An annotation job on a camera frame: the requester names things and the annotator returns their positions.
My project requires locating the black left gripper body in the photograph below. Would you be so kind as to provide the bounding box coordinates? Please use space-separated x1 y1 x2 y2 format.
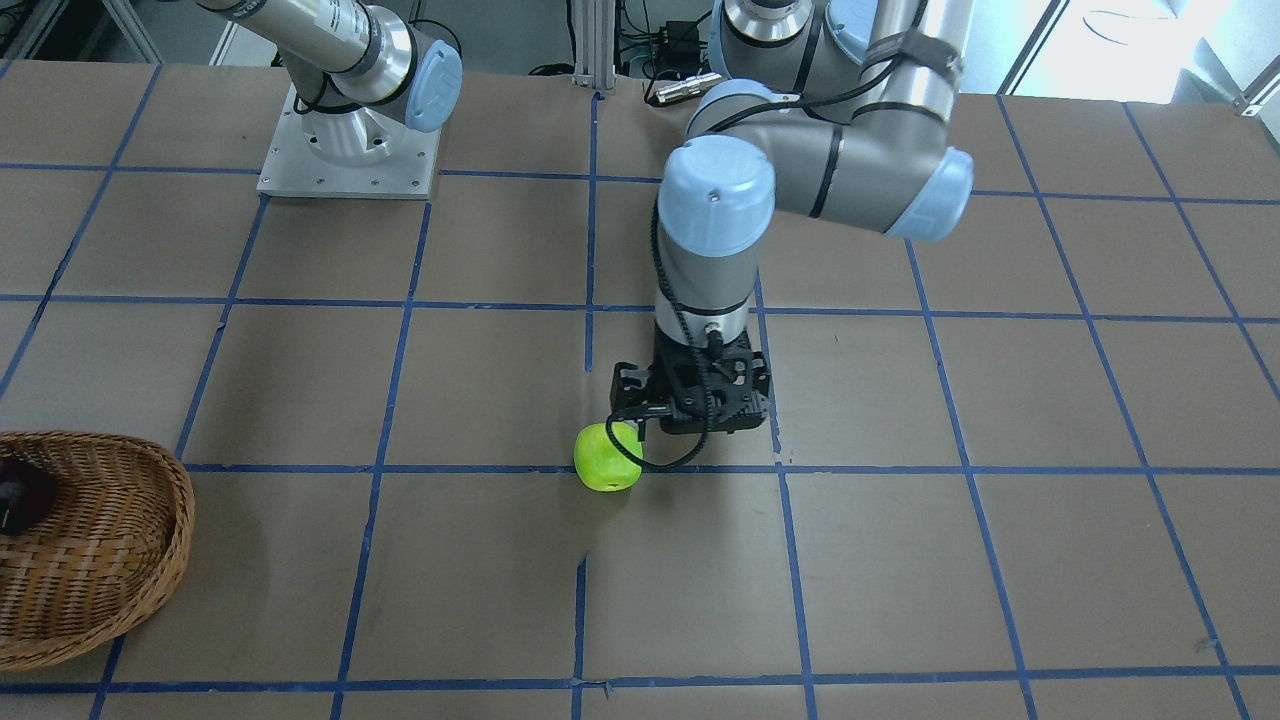
652 328 771 436

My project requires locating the green apple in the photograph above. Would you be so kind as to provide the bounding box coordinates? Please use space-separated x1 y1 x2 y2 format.
573 423 643 492

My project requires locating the dark red apple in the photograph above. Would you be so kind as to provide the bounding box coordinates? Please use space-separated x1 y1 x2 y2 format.
1 457 58 536

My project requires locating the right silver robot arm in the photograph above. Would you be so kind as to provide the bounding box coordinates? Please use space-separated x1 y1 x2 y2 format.
200 1 465 174

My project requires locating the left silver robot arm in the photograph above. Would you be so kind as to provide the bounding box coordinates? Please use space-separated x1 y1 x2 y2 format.
611 1 974 436

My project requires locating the woven wicker basket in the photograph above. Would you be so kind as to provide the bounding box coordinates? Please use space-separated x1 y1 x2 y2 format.
1 430 196 673

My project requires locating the aluminium frame post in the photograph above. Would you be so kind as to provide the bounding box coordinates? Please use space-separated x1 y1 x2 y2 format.
568 1 618 95

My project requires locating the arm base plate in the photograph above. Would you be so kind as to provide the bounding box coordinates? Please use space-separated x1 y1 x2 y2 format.
256 87 440 201

